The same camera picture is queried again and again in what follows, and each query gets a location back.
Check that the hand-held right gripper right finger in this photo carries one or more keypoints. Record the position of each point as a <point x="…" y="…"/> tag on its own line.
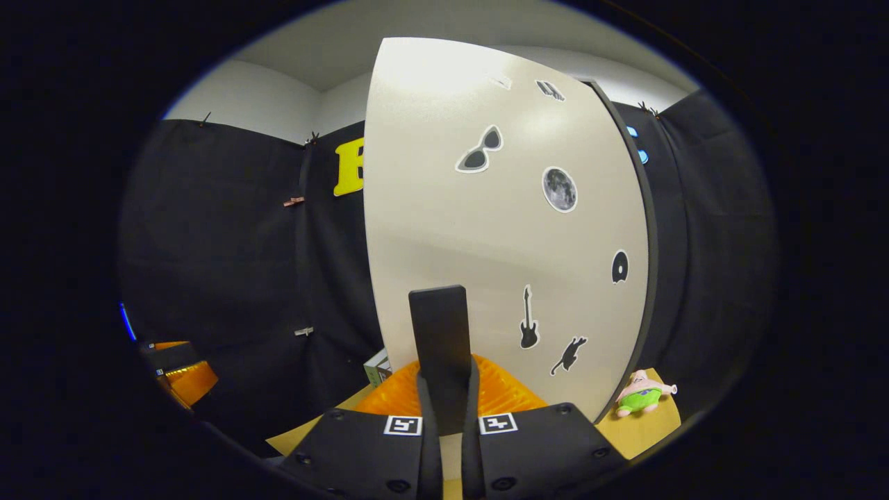
<point x="472" y="465"/>

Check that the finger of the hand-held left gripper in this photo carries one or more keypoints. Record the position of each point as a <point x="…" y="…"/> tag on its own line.
<point x="191" y="385"/>
<point x="173" y="357"/>

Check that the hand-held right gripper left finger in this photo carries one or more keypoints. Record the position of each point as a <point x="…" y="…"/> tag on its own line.
<point x="430" y="465"/>

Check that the beige cabinet door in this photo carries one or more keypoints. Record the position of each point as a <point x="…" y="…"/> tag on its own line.
<point x="486" y="229"/>

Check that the black backdrop cloth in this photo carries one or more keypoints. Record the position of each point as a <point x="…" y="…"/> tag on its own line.
<point x="208" y="278"/>

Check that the silver cloth clip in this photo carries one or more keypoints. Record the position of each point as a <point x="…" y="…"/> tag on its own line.
<point x="303" y="331"/>

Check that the pink starfish plush toy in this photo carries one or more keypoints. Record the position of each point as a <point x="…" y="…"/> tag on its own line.
<point x="642" y="397"/>

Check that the copper cloth clip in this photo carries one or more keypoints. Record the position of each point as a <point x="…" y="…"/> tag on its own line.
<point x="294" y="201"/>

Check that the black cloth clip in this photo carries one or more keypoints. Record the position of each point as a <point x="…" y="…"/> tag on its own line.
<point x="203" y="118"/>
<point x="312" y="137"/>
<point x="649" y="107"/>

